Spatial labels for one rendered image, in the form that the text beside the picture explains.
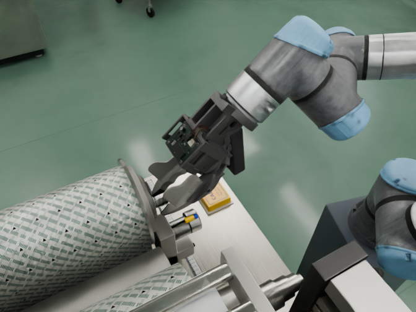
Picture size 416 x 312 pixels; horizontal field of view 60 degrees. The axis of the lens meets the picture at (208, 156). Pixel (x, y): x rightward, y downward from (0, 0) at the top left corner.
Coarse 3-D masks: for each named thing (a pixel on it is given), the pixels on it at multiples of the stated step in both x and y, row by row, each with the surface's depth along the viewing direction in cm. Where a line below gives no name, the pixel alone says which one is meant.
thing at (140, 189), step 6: (132, 168) 56; (132, 174) 54; (138, 180) 54; (138, 186) 53; (144, 192) 53; (144, 198) 53; (144, 204) 53; (150, 210) 53; (150, 216) 53; (150, 222) 54; (156, 228) 56
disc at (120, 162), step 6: (120, 162) 55; (126, 168) 53; (126, 174) 53; (132, 180) 52; (132, 186) 51; (138, 192) 51; (138, 198) 51; (144, 210) 51; (144, 216) 51; (150, 228) 52; (150, 234) 53; (150, 240) 56
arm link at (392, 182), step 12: (384, 168) 80; (396, 168) 79; (408, 168) 79; (384, 180) 79; (396, 180) 77; (408, 180) 76; (372, 192) 85; (384, 192) 79; (396, 192) 76; (408, 192) 75; (372, 204) 85
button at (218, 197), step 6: (216, 186) 101; (222, 186) 101; (216, 192) 99; (222, 192) 99; (204, 198) 98; (210, 198) 98; (216, 198) 98; (222, 198) 98; (228, 198) 98; (204, 204) 99; (210, 204) 97; (216, 204) 97; (222, 204) 98; (210, 210) 98
